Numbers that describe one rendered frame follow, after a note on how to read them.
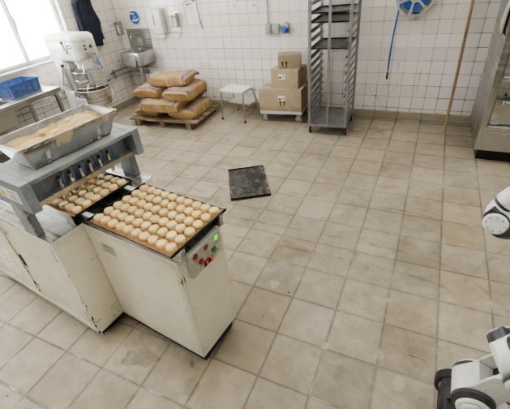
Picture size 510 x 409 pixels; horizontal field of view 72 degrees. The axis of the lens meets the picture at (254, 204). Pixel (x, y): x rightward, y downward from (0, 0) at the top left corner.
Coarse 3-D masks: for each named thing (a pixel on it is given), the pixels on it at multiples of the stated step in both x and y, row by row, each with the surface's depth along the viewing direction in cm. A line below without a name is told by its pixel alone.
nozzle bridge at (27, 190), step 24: (96, 144) 192; (120, 144) 211; (0, 168) 178; (24, 168) 175; (48, 168) 173; (96, 168) 198; (0, 192) 177; (24, 192) 162; (48, 192) 180; (24, 216) 177
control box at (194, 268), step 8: (208, 232) 175; (216, 232) 176; (200, 240) 170; (208, 240) 171; (216, 240) 178; (192, 248) 166; (200, 248) 167; (208, 248) 173; (216, 248) 179; (192, 256) 163; (200, 256) 169; (208, 256) 175; (192, 264) 165; (192, 272) 166
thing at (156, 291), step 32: (128, 256) 183; (160, 256) 164; (224, 256) 193; (128, 288) 206; (160, 288) 183; (192, 288) 175; (224, 288) 202; (160, 320) 206; (192, 320) 182; (224, 320) 211; (192, 352) 214
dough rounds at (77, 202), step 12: (108, 180) 214; (120, 180) 210; (72, 192) 207; (84, 192) 202; (96, 192) 203; (108, 192) 201; (48, 204) 198; (60, 204) 193; (72, 204) 192; (84, 204) 191
